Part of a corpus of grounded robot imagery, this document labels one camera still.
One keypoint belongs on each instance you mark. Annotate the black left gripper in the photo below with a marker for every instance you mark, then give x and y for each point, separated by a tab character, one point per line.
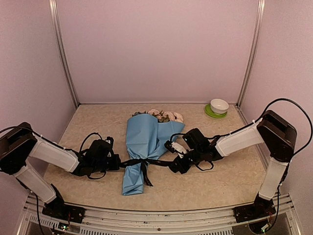
116	161

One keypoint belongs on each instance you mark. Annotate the blue wrapping paper sheet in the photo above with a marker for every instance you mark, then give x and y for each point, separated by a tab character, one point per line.
145	138

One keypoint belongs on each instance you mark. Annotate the aluminium table frame rail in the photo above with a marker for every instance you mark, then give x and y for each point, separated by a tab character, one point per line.
215	221

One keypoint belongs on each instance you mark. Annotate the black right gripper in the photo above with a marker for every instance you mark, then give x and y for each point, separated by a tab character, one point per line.
182	168

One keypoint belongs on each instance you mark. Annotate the right corner metal post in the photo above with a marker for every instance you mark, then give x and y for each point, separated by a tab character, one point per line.
252	53

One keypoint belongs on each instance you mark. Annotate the green plastic saucer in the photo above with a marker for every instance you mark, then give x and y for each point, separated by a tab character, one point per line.
209	112

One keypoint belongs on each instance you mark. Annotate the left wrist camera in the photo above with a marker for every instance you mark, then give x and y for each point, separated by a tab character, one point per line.
110	142

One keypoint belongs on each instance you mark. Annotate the left corner metal post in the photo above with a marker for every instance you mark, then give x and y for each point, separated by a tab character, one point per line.
62	52

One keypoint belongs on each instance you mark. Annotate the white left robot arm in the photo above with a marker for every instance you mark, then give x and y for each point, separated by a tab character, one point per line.
19	144

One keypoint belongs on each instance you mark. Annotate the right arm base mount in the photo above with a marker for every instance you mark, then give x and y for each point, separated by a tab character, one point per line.
258	209

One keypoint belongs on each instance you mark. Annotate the black printed ribbon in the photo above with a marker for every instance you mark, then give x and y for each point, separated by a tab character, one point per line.
143	166

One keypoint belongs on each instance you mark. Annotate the corner metal post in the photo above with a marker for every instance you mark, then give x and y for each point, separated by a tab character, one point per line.
252	53
62	52

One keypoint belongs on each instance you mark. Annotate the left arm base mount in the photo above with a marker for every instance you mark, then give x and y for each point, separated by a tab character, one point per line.
57	208

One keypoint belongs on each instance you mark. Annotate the fake flower bunch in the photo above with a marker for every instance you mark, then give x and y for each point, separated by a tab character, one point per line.
162	116

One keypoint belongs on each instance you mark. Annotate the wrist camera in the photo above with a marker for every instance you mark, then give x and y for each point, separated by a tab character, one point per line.
110	142
175	147

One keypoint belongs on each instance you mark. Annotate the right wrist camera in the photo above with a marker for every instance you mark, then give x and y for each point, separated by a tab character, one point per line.
175	147

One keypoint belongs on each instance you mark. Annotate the white ceramic bowl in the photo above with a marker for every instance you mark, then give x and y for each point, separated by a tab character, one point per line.
219	106

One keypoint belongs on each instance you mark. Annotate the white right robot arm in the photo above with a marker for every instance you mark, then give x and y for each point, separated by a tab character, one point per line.
277	134

